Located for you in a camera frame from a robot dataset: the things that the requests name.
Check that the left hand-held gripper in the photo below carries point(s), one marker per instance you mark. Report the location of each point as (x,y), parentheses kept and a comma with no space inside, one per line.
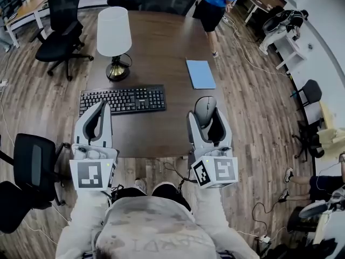
(89,174)

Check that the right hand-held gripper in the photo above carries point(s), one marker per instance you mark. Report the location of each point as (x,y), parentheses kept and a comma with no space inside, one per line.
(225,171)

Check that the grey computer mouse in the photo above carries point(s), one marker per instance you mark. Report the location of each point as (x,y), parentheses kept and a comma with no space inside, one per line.
(205,109)

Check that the black keyboard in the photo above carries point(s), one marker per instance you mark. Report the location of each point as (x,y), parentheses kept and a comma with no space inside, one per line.
(126,99)

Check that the person's right forearm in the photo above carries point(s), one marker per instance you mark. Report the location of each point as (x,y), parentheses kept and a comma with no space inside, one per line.
(215,214)

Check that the person's left forearm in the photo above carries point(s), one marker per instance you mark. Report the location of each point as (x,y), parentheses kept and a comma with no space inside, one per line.
(83,220)

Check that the light blue notebook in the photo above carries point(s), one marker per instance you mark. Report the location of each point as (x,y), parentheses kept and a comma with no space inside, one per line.
(200,74)

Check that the person's right leg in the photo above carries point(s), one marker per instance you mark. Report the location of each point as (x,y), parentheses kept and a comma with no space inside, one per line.
(168,191)

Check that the person's leg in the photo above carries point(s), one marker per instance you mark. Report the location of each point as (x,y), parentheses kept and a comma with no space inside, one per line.
(168,191)
(129,191)

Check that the person's left leg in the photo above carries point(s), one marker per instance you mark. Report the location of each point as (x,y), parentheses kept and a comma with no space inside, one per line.
(129,191)

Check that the black office chair grey stripe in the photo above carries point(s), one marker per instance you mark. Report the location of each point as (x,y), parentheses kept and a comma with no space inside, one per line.
(29,171)

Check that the white shade table lamp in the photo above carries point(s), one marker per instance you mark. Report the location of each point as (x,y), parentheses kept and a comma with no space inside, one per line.
(113,34)

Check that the black swivel chair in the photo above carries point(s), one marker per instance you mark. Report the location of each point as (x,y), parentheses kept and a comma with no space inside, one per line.
(310,142)

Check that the black mesh office chair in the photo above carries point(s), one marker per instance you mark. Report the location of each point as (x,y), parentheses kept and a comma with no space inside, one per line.
(63,28)

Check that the black armless chair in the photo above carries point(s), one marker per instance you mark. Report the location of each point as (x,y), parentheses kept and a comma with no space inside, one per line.
(312,90)

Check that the small white side table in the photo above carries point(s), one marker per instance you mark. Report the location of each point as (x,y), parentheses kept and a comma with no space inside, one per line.
(292,50)

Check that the white power strip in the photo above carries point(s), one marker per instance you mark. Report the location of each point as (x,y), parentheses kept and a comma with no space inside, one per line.
(264,238)

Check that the pale yellow cloth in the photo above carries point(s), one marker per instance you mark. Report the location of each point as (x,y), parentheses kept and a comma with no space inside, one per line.
(331,139)

